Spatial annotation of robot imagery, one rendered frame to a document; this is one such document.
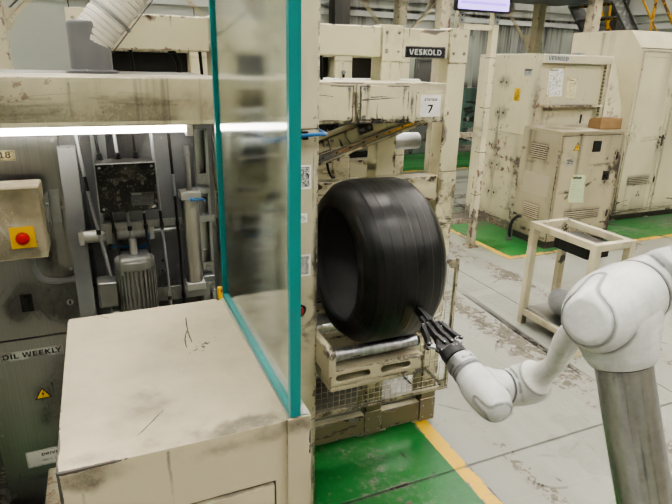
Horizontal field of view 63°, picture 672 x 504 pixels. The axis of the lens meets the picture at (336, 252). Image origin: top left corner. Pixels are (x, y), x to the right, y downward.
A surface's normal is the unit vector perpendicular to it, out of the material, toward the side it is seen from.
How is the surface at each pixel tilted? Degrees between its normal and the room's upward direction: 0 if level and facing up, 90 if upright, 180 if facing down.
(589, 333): 81
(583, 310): 85
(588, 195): 90
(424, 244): 63
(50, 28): 90
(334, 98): 90
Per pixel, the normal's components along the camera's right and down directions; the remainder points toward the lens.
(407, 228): 0.32, -0.35
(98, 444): 0.02, -0.95
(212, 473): 0.39, 0.31
